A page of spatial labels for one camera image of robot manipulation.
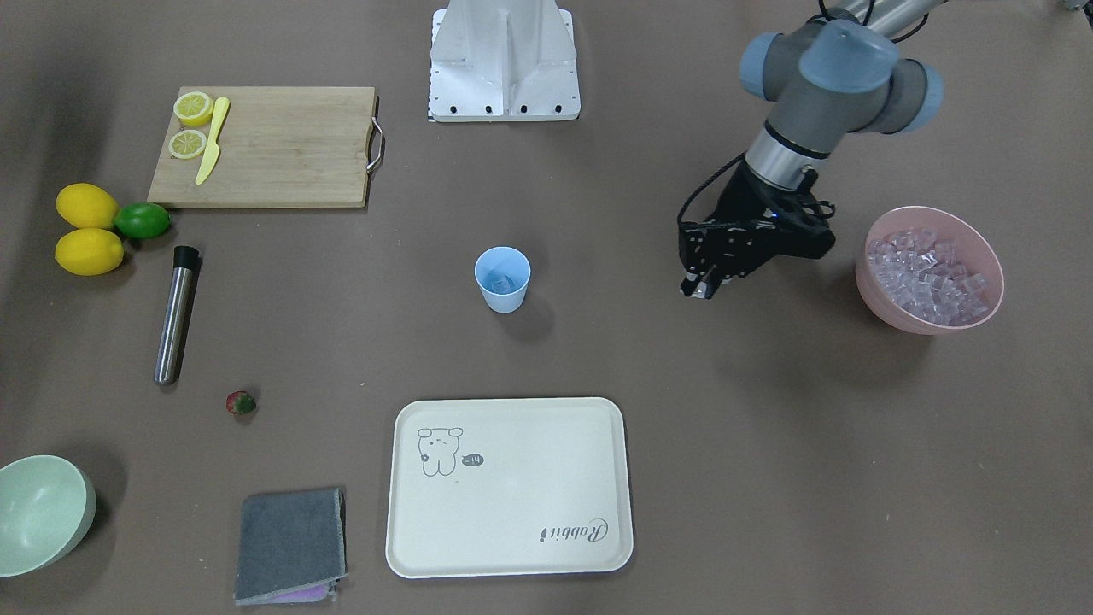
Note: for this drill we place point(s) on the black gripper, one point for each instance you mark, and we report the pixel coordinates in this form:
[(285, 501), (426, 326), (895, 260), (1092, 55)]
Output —
[(741, 202)]

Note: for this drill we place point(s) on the blue plastic cup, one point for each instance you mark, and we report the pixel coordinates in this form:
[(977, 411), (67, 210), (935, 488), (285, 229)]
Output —
[(502, 275)]

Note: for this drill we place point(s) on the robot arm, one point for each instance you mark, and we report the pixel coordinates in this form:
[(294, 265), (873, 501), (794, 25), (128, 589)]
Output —
[(840, 73)]

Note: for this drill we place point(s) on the pink bowl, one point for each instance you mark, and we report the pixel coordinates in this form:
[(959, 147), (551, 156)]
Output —
[(972, 248)]

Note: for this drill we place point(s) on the cream rabbit tray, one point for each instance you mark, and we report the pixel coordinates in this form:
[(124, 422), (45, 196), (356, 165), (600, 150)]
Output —
[(509, 487)]

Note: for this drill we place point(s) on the bamboo cutting board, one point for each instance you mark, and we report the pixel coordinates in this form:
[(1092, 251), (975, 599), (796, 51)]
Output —
[(282, 147)]

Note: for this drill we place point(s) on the red strawberry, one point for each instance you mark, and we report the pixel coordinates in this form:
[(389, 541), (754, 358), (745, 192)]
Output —
[(240, 403)]

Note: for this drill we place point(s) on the grey folded cloth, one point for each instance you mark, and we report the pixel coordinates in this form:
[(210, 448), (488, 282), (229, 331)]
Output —
[(291, 548)]

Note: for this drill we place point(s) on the lemon slice lower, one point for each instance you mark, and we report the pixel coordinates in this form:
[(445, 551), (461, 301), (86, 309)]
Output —
[(187, 144)]

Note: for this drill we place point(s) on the lemon slice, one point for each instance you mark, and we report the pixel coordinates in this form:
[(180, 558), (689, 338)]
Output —
[(187, 144), (193, 109)]

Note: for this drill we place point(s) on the lemon slice upper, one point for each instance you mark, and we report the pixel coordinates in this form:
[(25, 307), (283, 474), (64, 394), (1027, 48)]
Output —
[(193, 109)]

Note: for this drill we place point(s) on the green lime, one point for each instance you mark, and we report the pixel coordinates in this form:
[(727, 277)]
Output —
[(142, 220)]

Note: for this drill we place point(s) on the yellow lemon lower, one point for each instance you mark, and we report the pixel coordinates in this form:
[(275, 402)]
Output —
[(89, 252)]

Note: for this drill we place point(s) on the yellow lemon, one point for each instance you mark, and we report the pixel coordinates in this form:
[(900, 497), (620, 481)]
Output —
[(89, 252), (85, 205)]

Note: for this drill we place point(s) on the yellow lemon upper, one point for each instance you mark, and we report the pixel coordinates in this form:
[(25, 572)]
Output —
[(85, 205)]

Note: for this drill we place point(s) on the green bowl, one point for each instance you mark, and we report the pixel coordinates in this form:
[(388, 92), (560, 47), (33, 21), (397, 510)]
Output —
[(47, 507)]

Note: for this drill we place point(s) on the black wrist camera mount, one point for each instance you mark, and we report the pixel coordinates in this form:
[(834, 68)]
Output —
[(718, 249)]

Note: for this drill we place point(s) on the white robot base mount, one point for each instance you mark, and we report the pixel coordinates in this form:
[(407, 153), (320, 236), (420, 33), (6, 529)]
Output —
[(503, 61)]

